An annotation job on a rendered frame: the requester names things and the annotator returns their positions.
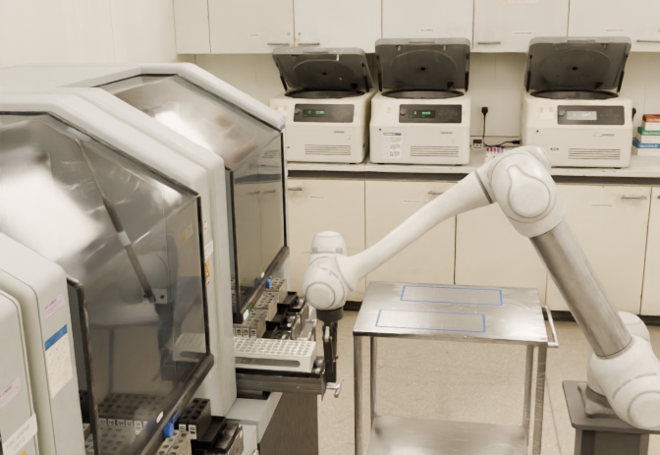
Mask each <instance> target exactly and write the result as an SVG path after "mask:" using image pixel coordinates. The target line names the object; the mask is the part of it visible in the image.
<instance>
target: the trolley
mask: <svg viewBox="0 0 660 455"><path fill-rule="evenodd" d="M542 310H546V311H547V315H548V320H549V324H550V329H551V333H552V338H553V342H554V343H552V342H548V337H547V333H546V328H545V323H544V318H543V314H542ZM353 336H354V402H355V455H363V453H362V336H367V337H370V438H369V443H368V447H367V451H366V455H528V443H529V425H530V406H531V388H532V371H533V352H534V346H538V353H537V371H536V388H535V406H534V423H533V440H532V455H541V440H542V424H543V407H544V390H545V373H546V357H547V348H559V345H558V341H557V336H556V332H555V328H554V324H553V319H552V315H551V312H550V308H549V306H548V305H540V300H539V295H538V291H537V288H523V287H500V286H478V285H457V284H434V283H412V282H390V281H370V282H369V285H368V287H367V290H366V293H365V296H364V299H363V301H362V304H361V307H360V310H359V313H358V316H357V320H356V323H355V326H354V329H353ZM377 337H384V338H402V339H419V340H436V341H454V342H471V343H488V344H506V345H524V346H526V358H525V377H524V396H523V415H522V426H512V425H498V424H485V423H472V422H458V421H444V420H431V419H418V418H405V417H391V416H377Z"/></svg>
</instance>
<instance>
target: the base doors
mask: <svg viewBox="0 0 660 455"><path fill-rule="evenodd" d="M456 184H457V183H440V182H407V181H374V180H366V181H365V192H364V180H320V179H288V189H298V188H299V187H301V188H302V191H288V209H289V238H290V268H291V291H297V292H298V296H303V297H304V294H303V277H304V274H305V272H306V270H307V269H308V257H309V255H310V247H311V243H312V240H313V237H314V235H315V234H318V233H320V232H324V231H333V232H337V233H339V234H341V235H342V236H343V238H344V241H345V244H346V248H347V254H348V256H355V255H357V254H359V253H362V252H363V251H365V250H367V249H369V248H370V247H372V246H373V245H374V244H376V243H377V242H379V241H380V240H381V239H382V238H384V237H385V236H386V235H388V234H389V233H390V232H391V231H393V230H394V229H395V228H396V227H398V226H399V225H400V224H402V223H403V222H404V221H405V220H407V219H408V218H409V217H410V216H412V215H413V214H414V213H416V212H417V211H418V210H420V209H421V208H422V207H424V206H425V205H427V204H428V203H430V202H431V201H433V200H434V199H436V198H438V197H439V196H441V195H431V194H429V193H428V192H430V191H432V192H436V193H445V192H447V191H448V190H450V189H451V188H452V187H454V186H455V185H456ZM556 186H557V189H558V191H559V193H560V196H561V198H562V200H563V203H564V205H565V208H566V213H565V219H566V221H567V222H568V224H569V226H570V228H571V229H572V231H573V233H574V235H575V237H576V238H577V241H578V243H579V244H580V246H581V248H582V250H583V252H584V253H585V255H586V257H587V259H588V260H589V262H590V264H591V266H592V267H593V269H594V271H595V273H596V275H597V276H598V278H599V280H600V282H601V283H602V285H603V287H604V289H605V290H606V292H607V294H608V296H609V298H610V299H611V301H612V303H613V305H614V306H615V308H616V310H617V312H626V313H633V314H639V310H640V314H645V315H660V199H658V198H657V197H658V196H660V187H639V186H597V185H556ZM650 193H651V195H650ZM623 195H625V196H626V197H641V196H645V197H647V199H622V196H623ZM308 196H322V197H326V199H309V198H308ZM402 199H421V203H402ZM591 203H599V204H613V205H614V207H591V206H590V204H591ZM649 204H650V206H649ZM648 214H649V217H648ZM647 224H648V228H647ZM455 227H456V264H455ZM646 235H647V239H646ZM645 246H646V249H645ZM644 257H645V260H644ZM454 266H455V284H457V285H478V286H500V287H523V288H537V291H538V295H539V300H540V305H548V306H549V308H550V310H551V311H569V308H568V306H567V304H566V303H565V301H564V299H563V297H562V296H561V294H560V292H559V290H558V289H557V287H556V285H555V284H554V282H553V280H552V278H551V277H550V275H549V273H548V271H547V270H546V268H545V266H544V265H543V263H542V261H541V259H540V258H539V256H538V254H537V252H536V251H535V249H534V247H533V245H532V244H531V242H530V240H529V239H528V237H525V236H523V235H521V234H519V233H518V232H517V231H516V229H515V228H514V226H513V225H512V224H511V222H510V221H509V219H508V218H507V217H506V215H505V214H504V213H503V211H502V210H501V207H500V205H499V204H498V202H495V203H492V204H490V205H486V206H484V207H480V208H476V209H473V210H470V211H467V212H464V213H461V214H458V215H457V226H456V215H455V216H453V217H451V218H448V219H446V220H445V221H443V222H441V223H439V224H438V225H436V226H435V227H433V228H432V229H430V230H429V231H428V232H426V233H425V234H424V235H422V236H421V237H419V238H418V239H417V240H415V241H414V242H413V243H411V244H410V245H408V246H407V247H406V248H404V249H403V250H402V251H400V252H399V253H398V254H396V255H395V256H393V257H392V258H390V259H389V260H388V261H386V262H385V263H383V264H382V265H380V266H379V267H378V268H376V269H374V270H373V271H371V272H370V273H368V274H367V275H366V290H367V287H368V285H369V282H370V281H390V282H412V283H434V284H454ZM643 268H644V271H643ZM546 275H547V284H546ZM642 278H643V282H642ZM641 288H642V293H641ZM545 293H546V301H545ZM640 299H641V303H640Z"/></svg>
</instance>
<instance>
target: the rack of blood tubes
mask: <svg viewBox="0 0 660 455"><path fill-rule="evenodd" d="M234 350H235V368H247V369H263V370H293V371H307V372H311V369H312V367H313V362H314V361H315V360H316V342H312V341H295V340H277V339H260V338H243V337H234Z"/></svg>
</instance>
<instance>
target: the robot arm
mask: <svg viewBox="0 0 660 455"><path fill-rule="evenodd" d="M550 170H551V160H550V157H549V155H548V154H547V152H546V151H545V149H544V148H543V147H541V146H538V145H536V144H534V145H525V146H520V147H517V148H515V149H512V150H510V151H508V152H506V153H503V154H501V155H499V156H497V157H495V158H494V159H492V160H490V161H488V162H486V163H485V164H484V165H482V166H481V167H479V168H477V169H476V170H474V171H473V172H471V173H470V174H469V175H467V176H466V177H465V178H464V179H462V180H461V182H459V183H458V184H456V185H455V186H454V187H452V188H451V189H450V190H448V191H447V192H445V193H444V194H442V195H441V196H439V197H438V198H436V199H434V200H433V201H431V202H430V203H428V204H427V205H425V206H424V207H422V208H421V209H420V210H418V211H417V212H416V213H414V214H413V215H412V216H410V217H409V218H408V219H407V220H405V221H404V222H403V223H402V224H400V225H399V226H398V227H396V228H395V229H394V230H393V231H391V232H390V233H389V234H388V235H386V236H385V237H384V238H382V239H381V240H380V241H379V242H377V243H376V244H374V245H373V246H372V247H370V248H369V249H367V250H365V251H363V252H362V253H359V254H357V255H355V256H348V254H347V248H346V244H345V241H344V238H343V236H342V235H341V234H339V233H337V232H333V231H324V232H320V233H318V234H315V235H314V237H313V240H312V243H311V247H310V255H309V257H308V269H307V270H306V272H305V274H304V277H303V282H302V292H303V294H304V296H305V298H306V299H307V301H308V303H309V304H310V305H311V306H312V307H314V308H315V309H316V317H317V318H318V319H319V320H321V321H323V322H324V325H322V331H323V335H322V341H323V351H324V360H323V362H324V363H325V375H326V382H328V383H336V381H337V360H336V359H338V358H339V356H336V354H337V328H338V320H340V319H342V318H343V305H344V304H345V302H346V297H348V296H349V295H350V294H351V293H353V291H354V290H356V289H357V286H358V283H359V281H360V279H361V278H363V277H364V276H365V275H367V274H368V273H370V272H371V271H373V270H374V269H376V268H378V267H379V266H380V265H382V264H383V263H385V262H386V261H388V260H389V259H390V258H392V257H393V256H395V255H396V254H398V253H399V252H400V251H402V250H403V249H404V248H406V247H407V246H408V245H410V244H411V243H413V242H414V241H415V240H417V239H418V238H419V237H421V236H422V235H424V234H425V233H426V232H428V231H429V230H430V229H432V228H433V227H435V226H436V225H438V224H439V223H441V222H443V221H445V220H446V219H448V218H451V217H453V216H455V215H458V214H461V213H464V212H467V211H470V210H473V209H476V208H480V207H484V206H486V205H490V204H492V203H495V202H498V204H499V205H500V207H501V210H502V211H503V213H504V214H505V215H506V217H507V218H508V219H509V221H510V222H511V224H512V225H513V226H514V228H515V229H516V231H517V232H518V233H519V234H521V235H523V236H525V237H528V239H529V240H530V242H531V244H532V245H533V247H534V249H535V251H536V252H537V254H538V256H539V258H540V259H541V261H542V263H543V265H544V266H545V268H546V270H547V271H548V273H549V275H550V277H551V278H552V280H553V282H554V284H555V285H556V287H557V289H558V290H559V292H560V294H561V296H562V297H563V299H564V301H565V303H566V304H567V306H568V308H569V310H570V311H571V313H572V315H573V316H574V318H575V320H576V322H577V324H578V326H579V328H580V329H581V331H582V333H583V334H584V336H585V338H586V340H587V341H588V352H587V383H579V384H578V385H577V390H578V391H579V392H580V394H581V397H582V401H583V405H584V415H585V416H586V417H587V418H591V419H594V418H607V419H621V420H623V421H624V422H626V423H627V424H629V425H631V426H634V427H639V428H650V427H657V426H660V362H659V361H658V359H657V358H656V356H655V355H654V353H653V351H652V348H651V344H650V337H649V332H648V330H647V328H646V326H645V324H644V323H643V321H642V320H641V319H639V318H638V316H636V315H635V314H633V313H626V312H617V310H616V308H615V306H614V305H613V303H612V301H611V299H610V298H609V296H608V294H607V292H606V290H605V289H604V287H603V285H602V283H601V282H600V280H599V278H598V276H597V275H596V273H595V271H594V269H593V267H592V266H591V264H590V262H589V260H588V259H587V257H586V255H585V253H584V252H583V250H582V248H581V246H580V244H579V243H578V240H577V238H576V237H575V235H574V233H573V231H572V229H571V228H570V226H569V224H568V222H567V221H566V219H565V213H566V208H565V205H564V203H563V200H562V198H561V196H560V193H559V191H558V189H557V186H556V184H555V182H554V181H553V179H552V178H551V176H550V174H549V172H550Z"/></svg>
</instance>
